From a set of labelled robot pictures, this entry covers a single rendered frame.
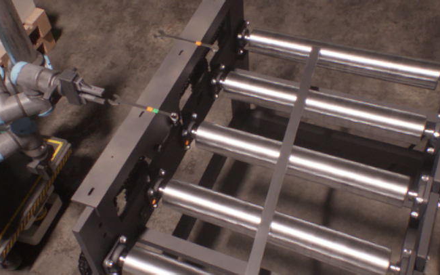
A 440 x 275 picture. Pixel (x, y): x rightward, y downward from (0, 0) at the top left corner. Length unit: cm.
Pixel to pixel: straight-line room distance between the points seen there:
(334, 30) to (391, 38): 36
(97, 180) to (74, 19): 262
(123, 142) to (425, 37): 256
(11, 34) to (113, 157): 92
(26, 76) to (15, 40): 48
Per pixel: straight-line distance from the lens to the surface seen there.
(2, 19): 258
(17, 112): 227
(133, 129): 195
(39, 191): 298
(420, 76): 251
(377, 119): 230
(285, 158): 213
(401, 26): 410
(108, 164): 187
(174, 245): 212
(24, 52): 269
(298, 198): 313
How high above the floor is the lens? 262
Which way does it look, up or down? 51 degrees down
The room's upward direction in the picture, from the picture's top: 8 degrees counter-clockwise
